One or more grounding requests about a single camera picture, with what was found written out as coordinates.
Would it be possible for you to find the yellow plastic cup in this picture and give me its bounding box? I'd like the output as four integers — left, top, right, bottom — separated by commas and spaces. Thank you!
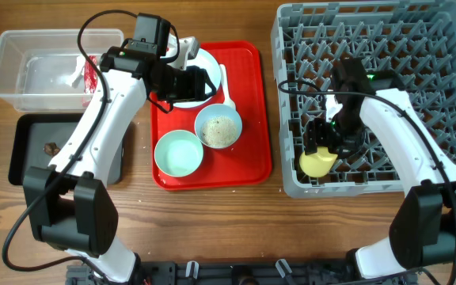
298, 146, 338, 178

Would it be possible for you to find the white plastic spoon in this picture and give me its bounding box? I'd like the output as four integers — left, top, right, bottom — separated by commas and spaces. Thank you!
219, 64, 236, 110

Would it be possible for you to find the light blue rice bowl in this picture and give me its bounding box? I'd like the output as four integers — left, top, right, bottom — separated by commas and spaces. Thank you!
194, 104, 242, 149

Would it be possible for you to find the mint green bowl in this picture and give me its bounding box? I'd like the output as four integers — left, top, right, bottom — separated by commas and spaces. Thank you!
154, 130, 203, 177

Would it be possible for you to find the red snack wrapper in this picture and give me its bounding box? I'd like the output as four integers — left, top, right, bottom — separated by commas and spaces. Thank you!
82, 63, 97, 108

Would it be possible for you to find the white wrapper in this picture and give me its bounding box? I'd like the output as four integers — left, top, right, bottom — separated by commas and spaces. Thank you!
65, 55, 86, 87

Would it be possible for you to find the brown food scrap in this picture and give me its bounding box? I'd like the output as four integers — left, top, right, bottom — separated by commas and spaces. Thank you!
44, 142, 61, 157

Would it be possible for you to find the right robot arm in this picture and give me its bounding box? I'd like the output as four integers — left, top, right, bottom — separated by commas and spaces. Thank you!
299, 59, 456, 279

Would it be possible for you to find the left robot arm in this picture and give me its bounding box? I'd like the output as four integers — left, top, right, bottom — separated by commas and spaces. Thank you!
22, 13, 222, 284

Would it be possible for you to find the grey dishwasher rack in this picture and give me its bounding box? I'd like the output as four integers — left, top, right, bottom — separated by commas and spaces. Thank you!
271, 1, 456, 198

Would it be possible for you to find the black waste tray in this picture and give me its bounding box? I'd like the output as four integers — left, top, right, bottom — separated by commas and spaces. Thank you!
7, 113, 125, 186

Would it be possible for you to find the light blue plate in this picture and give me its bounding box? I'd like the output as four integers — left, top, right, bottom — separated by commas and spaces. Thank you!
174, 48, 221, 108

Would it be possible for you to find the red plastic tray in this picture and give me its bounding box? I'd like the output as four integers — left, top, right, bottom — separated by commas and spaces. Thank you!
152, 41, 272, 191

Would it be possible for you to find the clear plastic bin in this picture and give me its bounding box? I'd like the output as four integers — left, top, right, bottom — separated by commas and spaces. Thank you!
0, 28, 124, 113

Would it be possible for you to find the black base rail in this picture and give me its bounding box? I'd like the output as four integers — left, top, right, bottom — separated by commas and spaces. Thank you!
65, 259, 418, 285

